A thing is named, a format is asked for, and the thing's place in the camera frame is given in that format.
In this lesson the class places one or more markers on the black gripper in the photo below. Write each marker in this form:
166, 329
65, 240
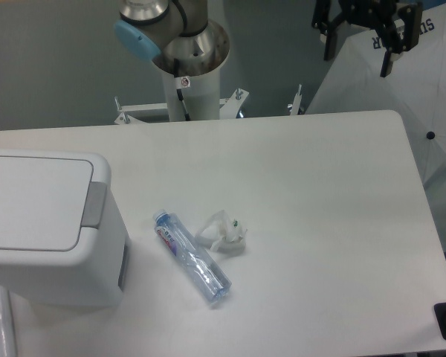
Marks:
397, 25

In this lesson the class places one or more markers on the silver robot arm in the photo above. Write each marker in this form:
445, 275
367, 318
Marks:
148, 28

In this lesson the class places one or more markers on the white trash can body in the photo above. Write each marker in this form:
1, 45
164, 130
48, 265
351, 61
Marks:
92, 272

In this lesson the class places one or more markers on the white trash can lid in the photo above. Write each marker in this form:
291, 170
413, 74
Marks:
42, 202

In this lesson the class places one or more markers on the white umbrella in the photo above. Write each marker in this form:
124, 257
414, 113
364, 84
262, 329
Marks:
415, 88

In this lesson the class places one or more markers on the crumpled white tissue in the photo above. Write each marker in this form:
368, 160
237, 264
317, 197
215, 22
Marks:
222, 234

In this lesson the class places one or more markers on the clear plastic water bottle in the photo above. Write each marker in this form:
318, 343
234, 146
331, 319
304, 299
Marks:
200, 267

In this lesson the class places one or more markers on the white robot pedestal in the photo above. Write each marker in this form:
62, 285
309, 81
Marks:
190, 98

